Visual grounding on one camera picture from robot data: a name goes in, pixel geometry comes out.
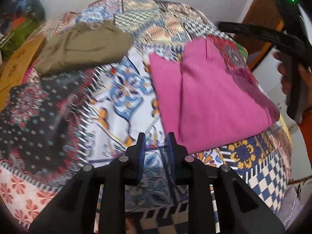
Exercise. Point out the patchwork blanket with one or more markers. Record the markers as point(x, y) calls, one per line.
point(73, 102)

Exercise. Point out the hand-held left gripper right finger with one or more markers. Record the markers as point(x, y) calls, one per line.
point(170, 151)

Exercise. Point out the pale branch print cloth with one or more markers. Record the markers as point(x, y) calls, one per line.
point(292, 199)

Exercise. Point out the person's right hand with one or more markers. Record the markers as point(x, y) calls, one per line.
point(285, 70)

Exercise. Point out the orange box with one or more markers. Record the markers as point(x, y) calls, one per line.
point(20, 21)

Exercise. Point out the olive pants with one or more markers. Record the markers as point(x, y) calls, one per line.
point(85, 48)

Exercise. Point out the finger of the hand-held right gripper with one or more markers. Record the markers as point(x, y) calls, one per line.
point(256, 30)

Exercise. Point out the wooden door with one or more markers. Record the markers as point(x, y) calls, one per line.
point(263, 4)

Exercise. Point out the green cloth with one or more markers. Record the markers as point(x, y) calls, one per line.
point(243, 50)

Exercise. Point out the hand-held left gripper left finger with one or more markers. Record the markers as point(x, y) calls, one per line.
point(141, 151)

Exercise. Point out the bamboo lap desk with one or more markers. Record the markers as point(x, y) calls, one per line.
point(17, 61)

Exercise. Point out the striped orange quilt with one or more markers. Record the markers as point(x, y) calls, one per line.
point(61, 20)

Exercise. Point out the pink pants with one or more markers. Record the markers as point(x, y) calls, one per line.
point(207, 97)

